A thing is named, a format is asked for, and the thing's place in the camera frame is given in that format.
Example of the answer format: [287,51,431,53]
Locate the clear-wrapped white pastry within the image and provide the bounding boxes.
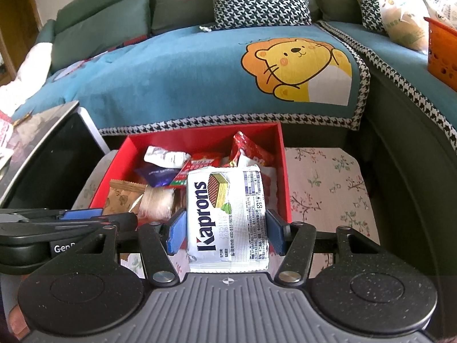
[137,186,175,222]

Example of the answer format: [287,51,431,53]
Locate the white Kaprons wafer packet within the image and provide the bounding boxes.
[187,166,270,273]

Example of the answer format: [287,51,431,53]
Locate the person's left hand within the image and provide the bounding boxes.
[8,305,30,340]

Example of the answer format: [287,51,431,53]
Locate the orange plastic basket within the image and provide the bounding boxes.
[424,17,457,91]

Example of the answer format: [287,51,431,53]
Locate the dark blue wafer packet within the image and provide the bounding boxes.
[135,165,181,188]

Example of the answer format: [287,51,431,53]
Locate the blue lion sofa blanket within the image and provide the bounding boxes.
[15,24,370,135]

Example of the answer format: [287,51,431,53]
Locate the floral tablecloth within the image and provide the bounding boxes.
[72,147,380,280]

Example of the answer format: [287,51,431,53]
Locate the white long snack packet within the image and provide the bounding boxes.
[143,145,191,169]

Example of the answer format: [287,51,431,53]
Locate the green sofa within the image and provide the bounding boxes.
[33,0,457,340]

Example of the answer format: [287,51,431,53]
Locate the red Trolli candy bag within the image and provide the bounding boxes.
[222,131,275,167]

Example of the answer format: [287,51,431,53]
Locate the black glossy appliance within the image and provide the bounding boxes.
[1,101,110,209]

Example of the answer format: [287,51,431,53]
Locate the red cardboard box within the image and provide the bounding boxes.
[89,121,293,224]

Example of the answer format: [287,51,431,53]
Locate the brown biscuit packet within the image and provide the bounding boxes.
[102,180,147,215]

